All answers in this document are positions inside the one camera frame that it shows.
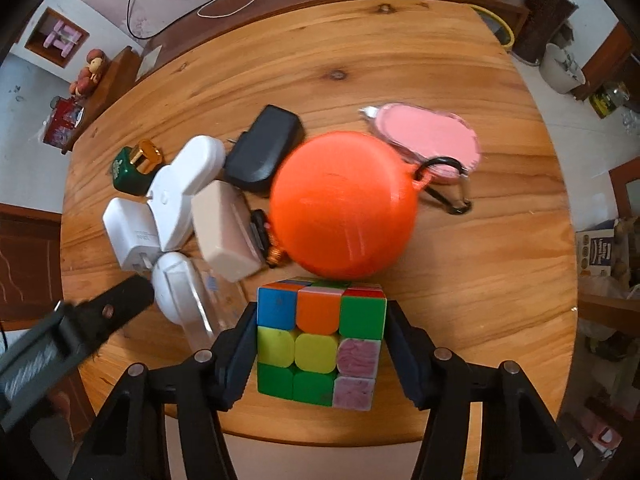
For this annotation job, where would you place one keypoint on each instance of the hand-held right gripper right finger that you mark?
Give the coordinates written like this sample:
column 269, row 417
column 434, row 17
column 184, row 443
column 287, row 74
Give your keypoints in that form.
column 400, row 347

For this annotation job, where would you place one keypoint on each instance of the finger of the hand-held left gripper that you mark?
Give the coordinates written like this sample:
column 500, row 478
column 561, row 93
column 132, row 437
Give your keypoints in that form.
column 115, row 305

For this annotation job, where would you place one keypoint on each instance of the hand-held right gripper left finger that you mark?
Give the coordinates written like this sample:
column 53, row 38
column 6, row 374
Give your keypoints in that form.
column 245, row 342

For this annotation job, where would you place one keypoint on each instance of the clear plastic box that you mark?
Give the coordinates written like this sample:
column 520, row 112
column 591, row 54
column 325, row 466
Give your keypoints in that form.
column 220, row 305

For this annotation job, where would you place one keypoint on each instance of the white oval case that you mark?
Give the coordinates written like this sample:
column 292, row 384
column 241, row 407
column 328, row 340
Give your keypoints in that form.
column 170, row 285

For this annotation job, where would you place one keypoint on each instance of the multicoloured puzzle cube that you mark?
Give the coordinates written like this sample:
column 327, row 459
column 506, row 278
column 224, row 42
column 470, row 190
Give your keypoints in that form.
column 315, row 345

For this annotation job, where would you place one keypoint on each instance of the white wall charger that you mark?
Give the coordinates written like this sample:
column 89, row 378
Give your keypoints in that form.
column 130, row 227

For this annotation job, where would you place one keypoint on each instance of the beige box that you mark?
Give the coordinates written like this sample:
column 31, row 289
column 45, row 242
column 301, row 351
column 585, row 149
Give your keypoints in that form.
column 225, row 232

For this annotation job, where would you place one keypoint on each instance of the green perfume bottle gold cap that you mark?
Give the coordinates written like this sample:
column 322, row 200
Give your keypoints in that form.
column 131, row 175

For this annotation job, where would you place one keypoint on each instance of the white plastic device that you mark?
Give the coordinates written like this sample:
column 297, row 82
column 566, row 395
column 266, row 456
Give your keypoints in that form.
column 185, row 180

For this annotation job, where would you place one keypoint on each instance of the black and silver carabiner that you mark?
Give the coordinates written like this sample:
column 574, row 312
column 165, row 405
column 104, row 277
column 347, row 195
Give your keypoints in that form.
column 456, row 209

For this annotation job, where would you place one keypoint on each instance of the orange round case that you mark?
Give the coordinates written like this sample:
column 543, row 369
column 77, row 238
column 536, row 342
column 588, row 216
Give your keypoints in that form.
column 340, row 205

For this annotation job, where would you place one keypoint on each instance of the black charger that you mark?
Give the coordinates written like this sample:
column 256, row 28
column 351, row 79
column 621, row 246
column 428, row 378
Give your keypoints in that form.
column 262, row 150

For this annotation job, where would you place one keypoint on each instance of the pink oval puff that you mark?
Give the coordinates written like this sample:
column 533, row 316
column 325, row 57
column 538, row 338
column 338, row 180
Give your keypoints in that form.
column 425, row 135

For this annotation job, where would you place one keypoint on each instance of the red printed box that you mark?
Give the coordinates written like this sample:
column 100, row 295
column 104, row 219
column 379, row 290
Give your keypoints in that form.
column 64, row 122

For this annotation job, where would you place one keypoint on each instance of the cardboard box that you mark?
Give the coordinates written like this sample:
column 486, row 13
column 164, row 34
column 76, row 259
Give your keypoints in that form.
column 597, row 252

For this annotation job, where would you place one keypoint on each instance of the dark wooden side cabinet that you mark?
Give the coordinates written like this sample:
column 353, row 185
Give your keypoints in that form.
column 117, row 75

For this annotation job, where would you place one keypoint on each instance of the plush doll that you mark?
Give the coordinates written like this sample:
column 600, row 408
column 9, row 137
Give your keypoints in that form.
column 90, row 72

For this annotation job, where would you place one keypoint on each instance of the pink bottles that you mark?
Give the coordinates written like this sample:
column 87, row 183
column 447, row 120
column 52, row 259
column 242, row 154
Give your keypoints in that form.
column 62, row 37

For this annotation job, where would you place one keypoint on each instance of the wooden chair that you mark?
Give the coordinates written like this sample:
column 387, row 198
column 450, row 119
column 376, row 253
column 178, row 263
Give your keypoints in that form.
column 625, row 180

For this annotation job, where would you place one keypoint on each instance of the white bucket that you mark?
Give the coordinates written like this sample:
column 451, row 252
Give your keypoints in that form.
column 560, row 67

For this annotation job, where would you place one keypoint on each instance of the glass bottle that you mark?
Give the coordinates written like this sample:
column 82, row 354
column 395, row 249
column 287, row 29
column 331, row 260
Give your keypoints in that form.
column 607, row 100

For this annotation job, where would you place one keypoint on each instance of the yellow rimmed basin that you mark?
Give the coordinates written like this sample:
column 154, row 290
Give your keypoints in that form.
column 506, row 27

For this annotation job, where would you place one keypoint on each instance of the dark wicker basket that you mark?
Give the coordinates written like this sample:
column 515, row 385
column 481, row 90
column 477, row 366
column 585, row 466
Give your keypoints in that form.
column 542, row 25

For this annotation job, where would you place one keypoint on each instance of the wall niche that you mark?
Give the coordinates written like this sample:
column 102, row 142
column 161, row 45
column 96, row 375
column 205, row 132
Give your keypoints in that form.
column 42, row 47

